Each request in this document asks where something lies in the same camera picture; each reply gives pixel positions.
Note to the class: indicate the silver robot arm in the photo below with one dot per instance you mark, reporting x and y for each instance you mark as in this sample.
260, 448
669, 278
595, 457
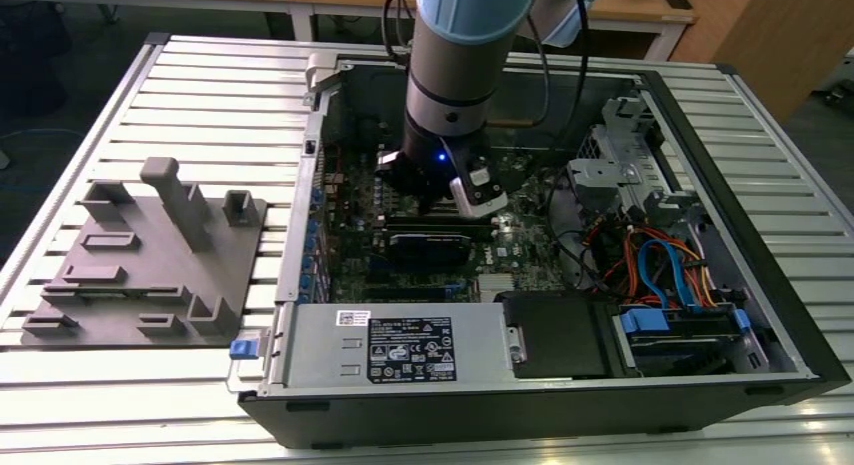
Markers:
454, 85

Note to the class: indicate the green RAM stick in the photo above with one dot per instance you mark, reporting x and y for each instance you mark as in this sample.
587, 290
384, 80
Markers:
440, 231

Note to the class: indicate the black graphics card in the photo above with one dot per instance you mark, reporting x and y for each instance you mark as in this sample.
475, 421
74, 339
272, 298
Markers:
427, 252

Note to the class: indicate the green motherboard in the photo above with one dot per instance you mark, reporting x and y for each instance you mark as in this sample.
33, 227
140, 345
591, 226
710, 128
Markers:
527, 235

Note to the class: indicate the silver chipset heatsink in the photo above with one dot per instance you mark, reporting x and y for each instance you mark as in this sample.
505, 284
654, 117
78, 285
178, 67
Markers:
497, 282

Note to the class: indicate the grey case latch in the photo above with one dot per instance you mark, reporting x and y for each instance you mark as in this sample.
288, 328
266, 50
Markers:
320, 67

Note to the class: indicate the metal drive cage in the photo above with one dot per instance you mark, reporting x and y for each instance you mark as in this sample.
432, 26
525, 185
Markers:
594, 177

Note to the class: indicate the grey power supply unit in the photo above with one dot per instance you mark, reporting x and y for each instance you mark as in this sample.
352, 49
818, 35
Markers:
314, 345

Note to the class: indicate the black plastic shroud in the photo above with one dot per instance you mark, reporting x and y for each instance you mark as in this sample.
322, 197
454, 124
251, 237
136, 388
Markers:
561, 335

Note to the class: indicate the grey parts rack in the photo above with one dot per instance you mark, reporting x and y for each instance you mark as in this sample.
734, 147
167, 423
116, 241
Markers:
167, 265

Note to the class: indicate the blue plastic latch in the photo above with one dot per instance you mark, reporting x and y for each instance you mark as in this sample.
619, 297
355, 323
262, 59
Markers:
242, 350

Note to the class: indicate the hard disk in blue carrier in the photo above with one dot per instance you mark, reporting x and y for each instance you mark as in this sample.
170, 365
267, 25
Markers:
643, 320

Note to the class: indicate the black PC case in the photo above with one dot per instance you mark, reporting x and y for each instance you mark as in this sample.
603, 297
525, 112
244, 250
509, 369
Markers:
467, 420

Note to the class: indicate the wooden cabinet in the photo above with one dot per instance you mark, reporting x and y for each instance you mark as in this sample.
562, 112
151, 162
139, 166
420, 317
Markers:
781, 40

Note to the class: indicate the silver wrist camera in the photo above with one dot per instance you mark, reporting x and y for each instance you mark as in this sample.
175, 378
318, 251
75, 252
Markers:
481, 200

